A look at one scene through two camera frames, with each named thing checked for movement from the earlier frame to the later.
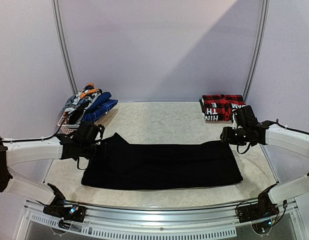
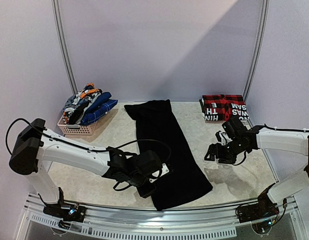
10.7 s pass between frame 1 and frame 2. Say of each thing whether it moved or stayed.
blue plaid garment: stayed
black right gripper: moved
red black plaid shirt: stayed
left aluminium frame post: stayed
